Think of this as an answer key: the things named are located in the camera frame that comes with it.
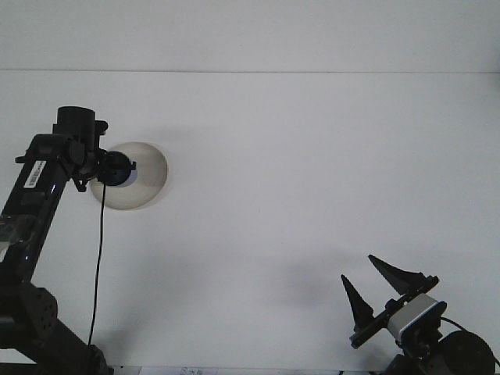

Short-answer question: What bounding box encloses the pale round plate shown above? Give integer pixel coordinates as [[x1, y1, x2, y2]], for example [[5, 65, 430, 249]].
[[89, 141, 169, 212]]

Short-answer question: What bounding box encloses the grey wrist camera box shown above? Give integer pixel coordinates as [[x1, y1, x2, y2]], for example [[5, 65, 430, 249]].
[[385, 295, 447, 340]]

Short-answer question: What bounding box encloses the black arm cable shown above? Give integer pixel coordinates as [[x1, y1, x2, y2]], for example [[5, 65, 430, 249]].
[[87, 183, 107, 347], [440, 316, 500, 364]]

